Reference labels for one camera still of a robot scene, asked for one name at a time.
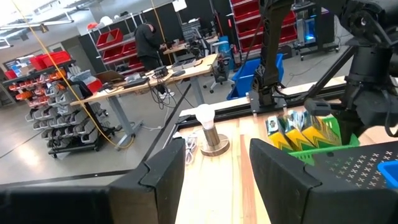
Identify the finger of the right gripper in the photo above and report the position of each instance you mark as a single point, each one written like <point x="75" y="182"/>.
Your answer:
<point x="346" y="127"/>

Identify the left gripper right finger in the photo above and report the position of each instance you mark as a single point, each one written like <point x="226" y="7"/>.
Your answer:
<point x="280" y="193"/>

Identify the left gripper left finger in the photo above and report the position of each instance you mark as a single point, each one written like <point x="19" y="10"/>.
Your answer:
<point x="149" y="193"/>

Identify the yellow Crayola 24 crayon box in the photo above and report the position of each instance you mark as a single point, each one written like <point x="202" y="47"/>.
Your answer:
<point x="320" y="133"/>

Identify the black perforated metal shelf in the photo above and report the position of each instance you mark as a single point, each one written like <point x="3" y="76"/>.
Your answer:
<point x="351" y="168"/>

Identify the green plastic basket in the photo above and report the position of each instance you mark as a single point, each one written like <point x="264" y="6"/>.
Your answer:
<point x="311" y="153"/>

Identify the sun print crayon box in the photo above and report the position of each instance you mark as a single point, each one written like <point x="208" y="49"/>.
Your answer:
<point x="295" y="137"/>
<point x="275" y="137"/>

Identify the blue plastic basket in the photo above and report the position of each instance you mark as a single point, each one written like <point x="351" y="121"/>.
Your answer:
<point x="388" y="174"/>

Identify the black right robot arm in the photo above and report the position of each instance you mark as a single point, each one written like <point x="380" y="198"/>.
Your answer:
<point x="270" y="46"/>

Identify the wooden desk grey legs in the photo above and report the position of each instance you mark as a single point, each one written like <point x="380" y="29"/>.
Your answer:
<point x="186" y="73"/>

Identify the office chair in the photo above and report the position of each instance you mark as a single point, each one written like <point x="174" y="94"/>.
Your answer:
<point x="222" y="68"/>

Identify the black equipment cart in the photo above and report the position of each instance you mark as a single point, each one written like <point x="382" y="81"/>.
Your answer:
<point x="317" y="31"/>

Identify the brass lamp base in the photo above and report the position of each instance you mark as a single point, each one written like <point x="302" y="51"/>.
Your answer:
<point x="213" y="140"/>

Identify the white light bulb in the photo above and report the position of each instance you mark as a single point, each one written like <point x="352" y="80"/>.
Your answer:
<point x="205" y="115"/>

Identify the rolling rack grey bins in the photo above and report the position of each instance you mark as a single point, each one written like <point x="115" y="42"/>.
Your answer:
<point x="68" y="124"/>

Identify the blue storage bin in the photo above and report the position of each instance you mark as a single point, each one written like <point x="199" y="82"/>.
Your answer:
<point x="245" y="77"/>

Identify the tall red bin shelving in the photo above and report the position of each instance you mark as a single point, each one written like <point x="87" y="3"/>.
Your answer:
<point x="248" y="18"/>

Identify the person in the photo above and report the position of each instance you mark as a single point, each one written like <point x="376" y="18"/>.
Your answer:
<point x="146" y="43"/>

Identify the black cabinet red bins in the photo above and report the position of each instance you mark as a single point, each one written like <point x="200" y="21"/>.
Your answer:
<point x="109" y="39"/>

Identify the shelf rack red bins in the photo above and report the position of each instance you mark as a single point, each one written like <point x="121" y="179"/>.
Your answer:
<point x="53" y="59"/>

